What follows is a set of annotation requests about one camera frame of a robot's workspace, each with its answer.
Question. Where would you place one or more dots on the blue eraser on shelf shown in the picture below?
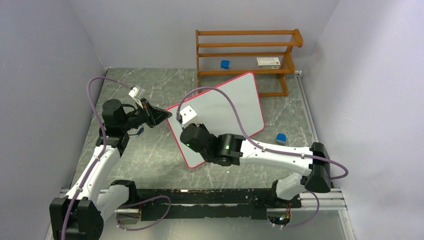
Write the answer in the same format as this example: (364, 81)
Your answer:
(225, 64)

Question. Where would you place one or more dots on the orange wooden shelf rack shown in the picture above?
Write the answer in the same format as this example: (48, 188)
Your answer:
(241, 48)

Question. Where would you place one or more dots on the blue marker cap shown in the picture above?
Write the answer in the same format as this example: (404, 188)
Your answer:
(140, 131)

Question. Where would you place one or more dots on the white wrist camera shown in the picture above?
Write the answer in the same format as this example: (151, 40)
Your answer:
(189, 116)
(136, 93)

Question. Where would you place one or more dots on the blue eraser on table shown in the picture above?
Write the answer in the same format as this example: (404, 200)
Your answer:
(281, 139)

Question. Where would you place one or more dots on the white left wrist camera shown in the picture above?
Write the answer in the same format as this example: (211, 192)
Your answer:
(136, 93)

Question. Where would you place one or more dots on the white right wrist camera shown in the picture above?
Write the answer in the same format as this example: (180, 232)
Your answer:
(189, 116)

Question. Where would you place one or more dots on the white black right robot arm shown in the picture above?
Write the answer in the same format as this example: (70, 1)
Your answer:
(309, 171)

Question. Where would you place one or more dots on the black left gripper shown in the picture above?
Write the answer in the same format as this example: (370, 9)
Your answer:
(154, 116)

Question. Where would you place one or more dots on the white cardboard box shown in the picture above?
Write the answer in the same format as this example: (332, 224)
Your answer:
(264, 63)

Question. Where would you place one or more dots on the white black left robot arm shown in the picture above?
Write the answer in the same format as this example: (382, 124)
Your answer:
(83, 211)

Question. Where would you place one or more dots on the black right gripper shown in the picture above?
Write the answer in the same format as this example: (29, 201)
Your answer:
(201, 125)

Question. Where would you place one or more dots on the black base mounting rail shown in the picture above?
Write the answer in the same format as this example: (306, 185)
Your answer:
(250, 203)

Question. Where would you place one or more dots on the pink framed whiteboard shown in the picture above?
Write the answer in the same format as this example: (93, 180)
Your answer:
(216, 113)

